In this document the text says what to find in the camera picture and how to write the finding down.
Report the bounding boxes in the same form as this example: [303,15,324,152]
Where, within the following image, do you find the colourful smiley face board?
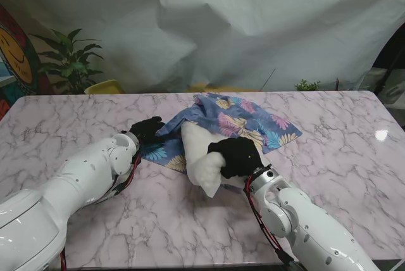
[0,3,53,120]

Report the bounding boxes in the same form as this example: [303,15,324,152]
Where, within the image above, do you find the large green potted plant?
[30,27,104,95]

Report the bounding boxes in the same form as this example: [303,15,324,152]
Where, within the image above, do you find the white pillow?
[180,121,251,198]

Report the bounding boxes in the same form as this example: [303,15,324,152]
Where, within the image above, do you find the yellow wooden bench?
[186,81,276,93]

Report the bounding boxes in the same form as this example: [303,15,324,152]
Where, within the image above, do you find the blue leaf-print pillowcase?
[140,92,303,175]

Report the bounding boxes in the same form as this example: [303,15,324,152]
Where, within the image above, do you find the small green plant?
[294,79,321,92]

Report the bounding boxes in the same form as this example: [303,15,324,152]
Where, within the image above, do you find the yellow plastic chair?
[84,79,125,95]

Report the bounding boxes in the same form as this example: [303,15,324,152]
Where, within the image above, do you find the red black arm cable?
[58,153,142,271]
[243,179,298,265]

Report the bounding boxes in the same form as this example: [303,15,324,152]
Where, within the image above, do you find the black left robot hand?
[128,116,166,145]

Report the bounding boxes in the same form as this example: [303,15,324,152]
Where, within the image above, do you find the red black right arm cable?
[243,179,298,265]

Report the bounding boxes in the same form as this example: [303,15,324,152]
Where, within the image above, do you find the white backdrop sheet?
[0,0,405,94]

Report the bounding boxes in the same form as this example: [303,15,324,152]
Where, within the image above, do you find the red black left arm cable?
[58,153,142,271]

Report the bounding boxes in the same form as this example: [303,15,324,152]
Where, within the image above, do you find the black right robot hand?
[207,137,265,179]

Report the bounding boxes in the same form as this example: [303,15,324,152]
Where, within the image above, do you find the dark stand with equipment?
[368,23,405,109]

